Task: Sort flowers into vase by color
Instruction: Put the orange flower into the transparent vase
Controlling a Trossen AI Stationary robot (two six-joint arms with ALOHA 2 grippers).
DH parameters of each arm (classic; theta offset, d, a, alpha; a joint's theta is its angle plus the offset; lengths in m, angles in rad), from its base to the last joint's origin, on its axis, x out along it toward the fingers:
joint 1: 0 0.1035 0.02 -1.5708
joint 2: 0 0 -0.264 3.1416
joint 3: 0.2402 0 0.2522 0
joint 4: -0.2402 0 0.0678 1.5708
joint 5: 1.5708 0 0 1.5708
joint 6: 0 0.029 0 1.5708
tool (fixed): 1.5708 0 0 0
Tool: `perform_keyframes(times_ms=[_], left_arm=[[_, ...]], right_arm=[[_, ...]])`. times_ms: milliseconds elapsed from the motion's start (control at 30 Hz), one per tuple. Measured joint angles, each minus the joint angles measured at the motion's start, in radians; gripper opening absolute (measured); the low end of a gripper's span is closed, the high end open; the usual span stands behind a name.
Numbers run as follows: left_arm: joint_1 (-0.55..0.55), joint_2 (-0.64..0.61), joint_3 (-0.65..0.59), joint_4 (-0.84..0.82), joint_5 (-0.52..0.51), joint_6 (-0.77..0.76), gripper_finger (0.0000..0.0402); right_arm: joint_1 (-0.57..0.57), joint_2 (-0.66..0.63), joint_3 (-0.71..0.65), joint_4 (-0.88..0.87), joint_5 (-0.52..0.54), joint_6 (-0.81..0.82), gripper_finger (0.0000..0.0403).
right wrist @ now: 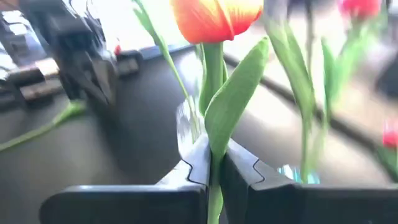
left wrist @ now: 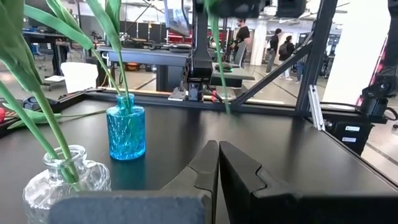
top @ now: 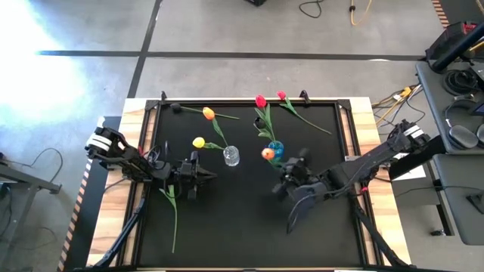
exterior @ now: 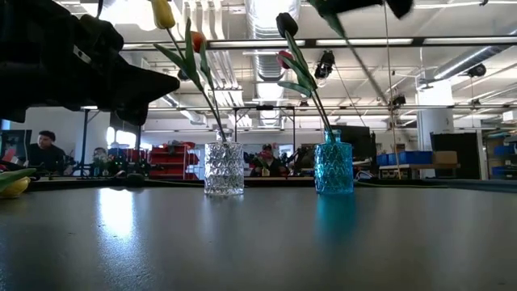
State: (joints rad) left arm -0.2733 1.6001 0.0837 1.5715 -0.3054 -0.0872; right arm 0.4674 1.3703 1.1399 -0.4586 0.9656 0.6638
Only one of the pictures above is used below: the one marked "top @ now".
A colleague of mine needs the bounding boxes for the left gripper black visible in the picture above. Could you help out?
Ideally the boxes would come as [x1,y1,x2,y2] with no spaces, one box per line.
[175,150,219,201]

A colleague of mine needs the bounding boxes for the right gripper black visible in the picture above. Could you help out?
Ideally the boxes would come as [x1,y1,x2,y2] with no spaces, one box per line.
[273,157,328,207]

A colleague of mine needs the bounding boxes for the yellow artificial tulip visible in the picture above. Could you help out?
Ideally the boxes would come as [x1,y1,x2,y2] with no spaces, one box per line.
[191,136,228,151]

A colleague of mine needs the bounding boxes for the red artificial tulip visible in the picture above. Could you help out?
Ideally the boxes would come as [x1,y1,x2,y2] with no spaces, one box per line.
[253,94,279,144]
[158,184,178,254]

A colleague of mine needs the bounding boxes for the orange artificial tulip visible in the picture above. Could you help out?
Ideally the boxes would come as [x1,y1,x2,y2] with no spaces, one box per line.
[260,147,285,170]
[202,107,230,149]

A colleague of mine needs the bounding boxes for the black artificial tulip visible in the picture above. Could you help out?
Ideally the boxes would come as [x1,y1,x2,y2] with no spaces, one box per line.
[253,116,277,144]
[169,102,240,120]

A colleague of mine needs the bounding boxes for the pink artificial tulip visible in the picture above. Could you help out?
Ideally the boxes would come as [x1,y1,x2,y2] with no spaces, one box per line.
[276,90,333,135]

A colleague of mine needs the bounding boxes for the clear textured glass vase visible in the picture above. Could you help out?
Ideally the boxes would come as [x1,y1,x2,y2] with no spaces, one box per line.
[222,145,240,168]

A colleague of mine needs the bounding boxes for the blue textured glass vase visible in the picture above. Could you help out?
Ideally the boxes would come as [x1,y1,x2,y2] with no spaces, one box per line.
[268,140,285,159]

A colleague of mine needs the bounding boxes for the white paper sheet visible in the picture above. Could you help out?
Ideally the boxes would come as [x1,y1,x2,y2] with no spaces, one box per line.
[392,153,427,181]

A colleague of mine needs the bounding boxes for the black hazard-striped side panel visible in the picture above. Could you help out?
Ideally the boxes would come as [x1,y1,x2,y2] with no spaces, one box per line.
[56,115,123,272]

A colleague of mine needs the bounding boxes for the grey side desk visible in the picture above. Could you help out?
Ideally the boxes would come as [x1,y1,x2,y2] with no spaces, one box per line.
[414,60,484,246]

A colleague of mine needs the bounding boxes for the black headphones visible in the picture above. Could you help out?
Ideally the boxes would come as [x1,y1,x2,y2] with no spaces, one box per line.
[444,94,484,150]

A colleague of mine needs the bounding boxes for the grey metal cart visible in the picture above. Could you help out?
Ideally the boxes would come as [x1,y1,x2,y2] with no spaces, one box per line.
[0,150,64,265]

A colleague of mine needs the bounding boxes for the black pole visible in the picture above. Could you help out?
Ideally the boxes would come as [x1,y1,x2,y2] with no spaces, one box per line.
[430,22,484,73]

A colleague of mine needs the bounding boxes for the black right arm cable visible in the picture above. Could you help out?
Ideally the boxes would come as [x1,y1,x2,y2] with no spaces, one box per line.
[286,196,322,235]

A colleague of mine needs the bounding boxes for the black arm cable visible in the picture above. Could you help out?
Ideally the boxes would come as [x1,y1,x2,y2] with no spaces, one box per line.
[286,196,322,235]
[145,140,170,171]

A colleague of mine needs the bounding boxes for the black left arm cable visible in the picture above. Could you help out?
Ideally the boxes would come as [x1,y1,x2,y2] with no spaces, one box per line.
[145,140,170,171]

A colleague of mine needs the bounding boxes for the black table frame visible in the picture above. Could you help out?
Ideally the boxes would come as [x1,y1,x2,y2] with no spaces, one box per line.
[132,98,374,270]

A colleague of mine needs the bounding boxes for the black diagonal frame strut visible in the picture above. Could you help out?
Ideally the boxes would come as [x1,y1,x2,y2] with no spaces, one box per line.
[92,196,147,269]
[349,203,411,269]

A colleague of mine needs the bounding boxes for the yellow extension cable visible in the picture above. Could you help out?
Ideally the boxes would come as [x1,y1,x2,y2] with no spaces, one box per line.
[372,85,423,125]

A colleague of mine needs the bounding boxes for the black floor cable loop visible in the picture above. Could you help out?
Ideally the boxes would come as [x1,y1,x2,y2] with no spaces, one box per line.
[298,0,324,20]

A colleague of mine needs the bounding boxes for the coiled black cable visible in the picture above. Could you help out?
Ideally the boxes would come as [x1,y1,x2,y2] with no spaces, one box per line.
[441,69,480,96]

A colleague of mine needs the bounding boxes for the yellow floor cable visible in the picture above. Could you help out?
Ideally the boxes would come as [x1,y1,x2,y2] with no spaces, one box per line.
[349,0,374,27]

